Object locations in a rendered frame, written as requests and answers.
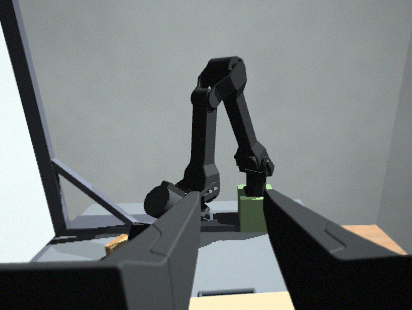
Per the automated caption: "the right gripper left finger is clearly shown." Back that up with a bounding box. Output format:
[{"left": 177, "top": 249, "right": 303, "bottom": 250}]
[{"left": 0, "top": 191, "right": 201, "bottom": 310}]

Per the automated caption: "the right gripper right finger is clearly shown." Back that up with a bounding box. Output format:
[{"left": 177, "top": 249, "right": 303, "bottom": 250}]
[{"left": 263, "top": 189, "right": 412, "bottom": 310}]

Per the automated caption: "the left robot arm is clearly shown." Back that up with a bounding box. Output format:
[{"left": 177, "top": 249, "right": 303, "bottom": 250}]
[{"left": 144, "top": 56, "right": 275, "bottom": 221}]

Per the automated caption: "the brown cardboard box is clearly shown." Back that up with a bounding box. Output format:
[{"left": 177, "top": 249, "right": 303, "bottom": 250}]
[{"left": 105, "top": 234, "right": 129, "bottom": 256}]

